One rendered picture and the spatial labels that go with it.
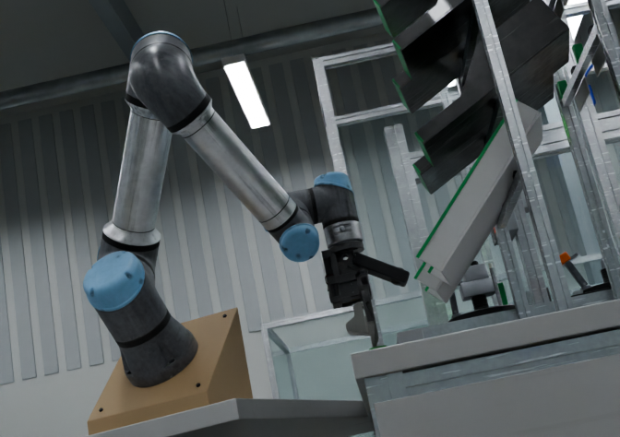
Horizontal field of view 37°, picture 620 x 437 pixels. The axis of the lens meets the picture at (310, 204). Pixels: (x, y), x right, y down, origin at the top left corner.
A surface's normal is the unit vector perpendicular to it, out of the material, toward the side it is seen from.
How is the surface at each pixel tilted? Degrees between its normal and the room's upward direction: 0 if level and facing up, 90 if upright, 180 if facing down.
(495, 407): 90
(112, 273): 50
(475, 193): 90
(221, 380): 90
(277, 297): 90
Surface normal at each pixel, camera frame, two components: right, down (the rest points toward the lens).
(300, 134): -0.11, -0.28
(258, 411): 0.88, -0.29
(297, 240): 0.15, 0.37
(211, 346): -0.40, -0.83
